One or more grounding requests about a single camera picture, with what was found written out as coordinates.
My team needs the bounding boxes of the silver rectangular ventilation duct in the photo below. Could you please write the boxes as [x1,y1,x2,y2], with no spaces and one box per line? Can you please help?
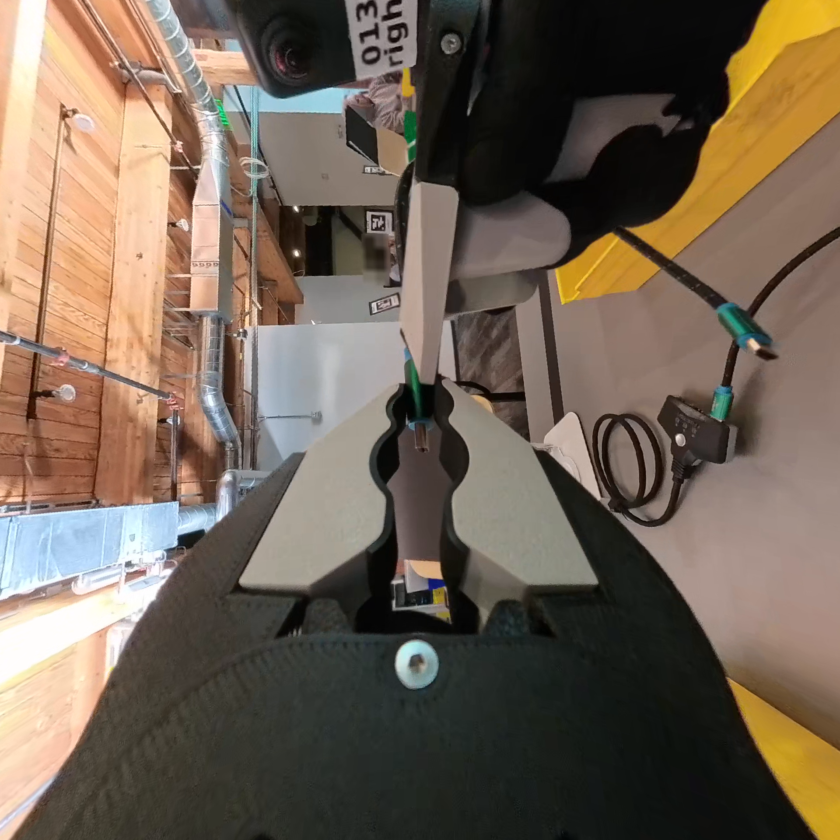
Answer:
[0,502,221,599]

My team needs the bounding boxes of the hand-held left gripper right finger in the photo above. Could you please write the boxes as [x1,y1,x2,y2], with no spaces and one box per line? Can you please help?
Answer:
[436,377,599,626]

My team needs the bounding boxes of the silver spiral ventilation duct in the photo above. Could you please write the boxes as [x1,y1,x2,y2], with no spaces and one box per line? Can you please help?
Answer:
[141,0,263,506]

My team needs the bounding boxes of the black braided hdmi cable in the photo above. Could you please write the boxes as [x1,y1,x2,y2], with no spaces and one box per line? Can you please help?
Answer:
[712,226,840,424]
[402,225,780,455]

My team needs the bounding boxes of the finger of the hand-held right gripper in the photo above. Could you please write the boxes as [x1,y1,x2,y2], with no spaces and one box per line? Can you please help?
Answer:
[399,182,462,388]

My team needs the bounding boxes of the thin black switch cable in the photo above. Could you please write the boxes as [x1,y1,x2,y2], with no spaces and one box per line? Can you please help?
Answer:
[591,412,697,529]

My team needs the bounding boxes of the white stand with wooden board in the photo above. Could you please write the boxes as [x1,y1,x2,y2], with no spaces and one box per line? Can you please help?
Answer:
[543,410,602,509]

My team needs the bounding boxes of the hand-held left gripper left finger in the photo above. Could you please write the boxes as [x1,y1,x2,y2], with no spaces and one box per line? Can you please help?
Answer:
[238,382,406,601]

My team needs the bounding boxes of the person's right hand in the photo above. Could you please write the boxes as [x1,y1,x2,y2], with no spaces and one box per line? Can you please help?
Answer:
[459,0,772,263]

